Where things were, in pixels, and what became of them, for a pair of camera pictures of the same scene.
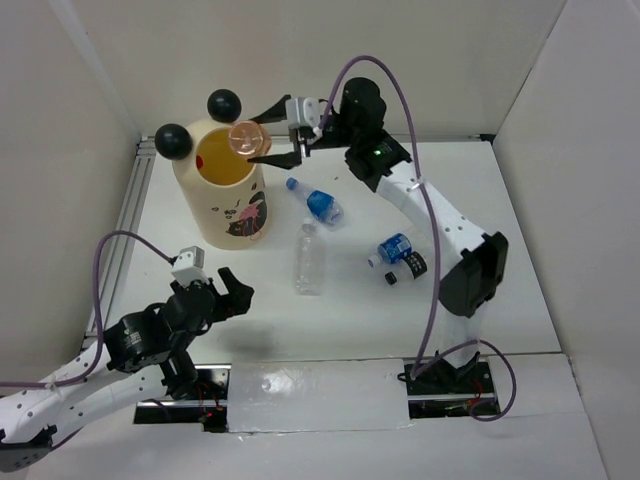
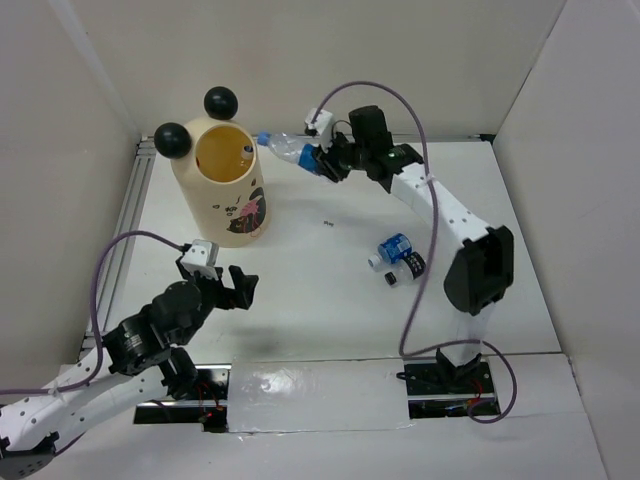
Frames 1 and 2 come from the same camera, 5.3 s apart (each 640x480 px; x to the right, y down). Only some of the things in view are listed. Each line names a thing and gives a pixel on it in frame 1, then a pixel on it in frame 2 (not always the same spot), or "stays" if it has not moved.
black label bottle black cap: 414,264 stays
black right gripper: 288,161 to 328,169
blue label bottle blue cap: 323,206 to 293,148
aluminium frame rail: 114,253 stays
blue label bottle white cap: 392,249 stays
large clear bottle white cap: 309,260 to 247,152
